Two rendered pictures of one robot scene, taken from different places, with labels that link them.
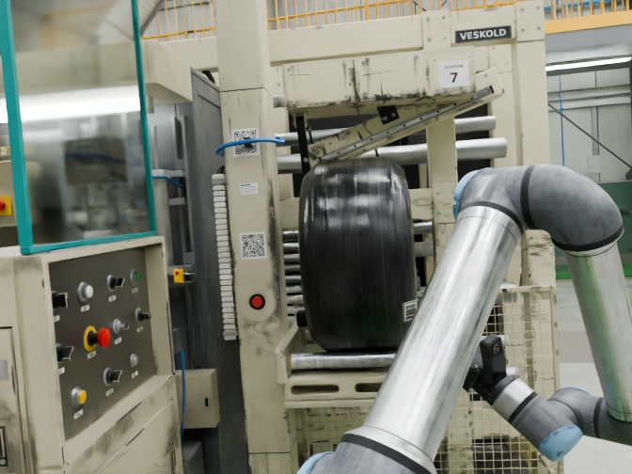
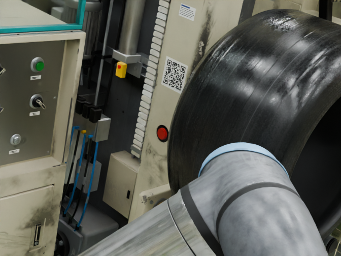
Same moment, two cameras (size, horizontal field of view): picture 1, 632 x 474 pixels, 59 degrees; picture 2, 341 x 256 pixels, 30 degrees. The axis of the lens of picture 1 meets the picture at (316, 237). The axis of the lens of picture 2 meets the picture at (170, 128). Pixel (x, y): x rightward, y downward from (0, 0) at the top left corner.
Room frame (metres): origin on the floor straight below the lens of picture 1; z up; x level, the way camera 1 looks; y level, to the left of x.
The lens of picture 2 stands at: (0.34, -0.67, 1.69)
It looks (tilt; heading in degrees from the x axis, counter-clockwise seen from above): 22 degrees down; 34
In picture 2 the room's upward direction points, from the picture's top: 12 degrees clockwise
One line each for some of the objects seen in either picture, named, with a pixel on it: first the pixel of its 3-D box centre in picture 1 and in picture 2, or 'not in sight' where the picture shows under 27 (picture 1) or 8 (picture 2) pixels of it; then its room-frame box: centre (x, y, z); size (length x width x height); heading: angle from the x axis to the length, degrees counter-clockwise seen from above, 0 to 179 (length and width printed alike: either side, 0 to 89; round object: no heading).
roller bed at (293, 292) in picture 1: (293, 281); not in sight; (2.04, 0.09, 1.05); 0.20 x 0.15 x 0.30; 84
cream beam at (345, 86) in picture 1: (378, 86); not in sight; (1.92, -0.24, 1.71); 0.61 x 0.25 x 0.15; 84
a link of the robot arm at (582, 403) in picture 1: (572, 413); not in sight; (1.25, -0.55, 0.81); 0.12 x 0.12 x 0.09; 46
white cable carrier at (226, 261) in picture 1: (228, 257); (158, 73); (1.63, 0.26, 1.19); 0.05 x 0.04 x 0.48; 174
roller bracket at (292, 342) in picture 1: (292, 348); (193, 194); (1.66, 0.09, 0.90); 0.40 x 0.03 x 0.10; 174
